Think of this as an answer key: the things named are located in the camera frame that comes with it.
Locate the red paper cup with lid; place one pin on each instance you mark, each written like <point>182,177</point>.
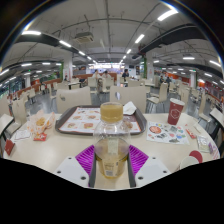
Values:
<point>175,111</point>

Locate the person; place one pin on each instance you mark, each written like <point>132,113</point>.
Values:
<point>96,74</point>
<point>106,75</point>
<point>125,74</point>

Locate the beige side table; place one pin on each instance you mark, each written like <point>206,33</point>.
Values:
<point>217,116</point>

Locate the paper bag of fried food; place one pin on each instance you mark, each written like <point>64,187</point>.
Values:
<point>41,123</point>

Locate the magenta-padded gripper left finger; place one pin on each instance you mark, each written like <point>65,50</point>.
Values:
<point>71,171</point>

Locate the dark serving tray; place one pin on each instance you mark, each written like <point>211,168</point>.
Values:
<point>63,124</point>

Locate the group of ceiling lights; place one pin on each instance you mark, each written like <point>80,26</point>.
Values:
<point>166,14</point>

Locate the ceiling air conditioner unit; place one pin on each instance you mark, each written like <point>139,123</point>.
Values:
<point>83,37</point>

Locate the printed paper tray liner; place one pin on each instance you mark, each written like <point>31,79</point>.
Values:
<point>83,121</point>

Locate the colourful printed flyer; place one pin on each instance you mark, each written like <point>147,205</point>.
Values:
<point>166,132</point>

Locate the clear plastic packet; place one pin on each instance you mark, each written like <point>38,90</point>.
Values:
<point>203,143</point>

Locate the white crumpled napkin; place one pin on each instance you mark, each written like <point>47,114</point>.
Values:
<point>129,108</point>

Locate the beige chair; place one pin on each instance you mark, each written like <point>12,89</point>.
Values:
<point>73,98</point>
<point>131,95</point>

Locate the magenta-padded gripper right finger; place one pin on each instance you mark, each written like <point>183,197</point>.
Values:
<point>151,171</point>

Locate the clear bottle with yellow drink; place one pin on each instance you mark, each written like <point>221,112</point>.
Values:
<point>111,153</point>

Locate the group of beige chairs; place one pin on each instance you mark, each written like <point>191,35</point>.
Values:
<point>162,93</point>

